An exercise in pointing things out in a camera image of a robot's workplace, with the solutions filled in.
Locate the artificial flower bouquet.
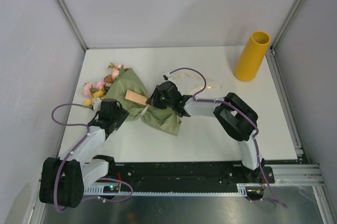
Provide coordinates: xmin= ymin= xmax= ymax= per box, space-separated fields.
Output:
xmin=82 ymin=63 xmax=130 ymax=106

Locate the right aluminium corner post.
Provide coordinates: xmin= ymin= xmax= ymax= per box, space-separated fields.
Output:
xmin=270 ymin=0 xmax=305 ymax=51

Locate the yellow cylindrical vase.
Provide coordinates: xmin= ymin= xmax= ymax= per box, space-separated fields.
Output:
xmin=234 ymin=31 xmax=271 ymax=82

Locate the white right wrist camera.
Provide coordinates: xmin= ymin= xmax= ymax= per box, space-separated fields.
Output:
xmin=163 ymin=73 xmax=174 ymax=81

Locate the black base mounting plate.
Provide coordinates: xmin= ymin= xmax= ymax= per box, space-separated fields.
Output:
xmin=106 ymin=161 xmax=262 ymax=192

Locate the left aluminium corner post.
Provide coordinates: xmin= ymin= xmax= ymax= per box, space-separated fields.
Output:
xmin=55 ymin=0 xmax=88 ymax=52

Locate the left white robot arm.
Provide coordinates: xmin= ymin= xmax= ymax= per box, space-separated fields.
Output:
xmin=39 ymin=99 xmax=129 ymax=212

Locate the cream printed ribbon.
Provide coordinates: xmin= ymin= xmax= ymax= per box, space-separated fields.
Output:
xmin=171 ymin=73 xmax=224 ymax=93

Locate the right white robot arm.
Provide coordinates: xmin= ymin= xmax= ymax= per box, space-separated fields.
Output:
xmin=146 ymin=81 xmax=274 ymax=183

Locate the white slotted cable duct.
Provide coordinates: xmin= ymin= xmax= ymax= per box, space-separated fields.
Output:
xmin=84 ymin=183 xmax=263 ymax=198

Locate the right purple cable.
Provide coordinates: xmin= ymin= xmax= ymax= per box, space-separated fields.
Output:
xmin=168 ymin=67 xmax=288 ymax=208

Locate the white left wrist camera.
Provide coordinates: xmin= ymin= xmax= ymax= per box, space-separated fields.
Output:
xmin=91 ymin=98 xmax=102 ymax=112

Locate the aluminium frame rail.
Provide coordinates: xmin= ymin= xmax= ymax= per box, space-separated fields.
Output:
xmin=265 ymin=49 xmax=305 ymax=158

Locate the aluminium corner post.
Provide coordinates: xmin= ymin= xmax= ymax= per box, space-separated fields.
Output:
xmin=270 ymin=0 xmax=305 ymax=51
xmin=55 ymin=0 xmax=88 ymax=52

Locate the green and peach wrapping paper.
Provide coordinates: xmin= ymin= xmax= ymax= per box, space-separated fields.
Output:
xmin=105 ymin=69 xmax=182 ymax=136

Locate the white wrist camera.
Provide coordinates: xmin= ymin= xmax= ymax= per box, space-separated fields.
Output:
xmin=163 ymin=73 xmax=174 ymax=81
xmin=91 ymin=98 xmax=102 ymax=112

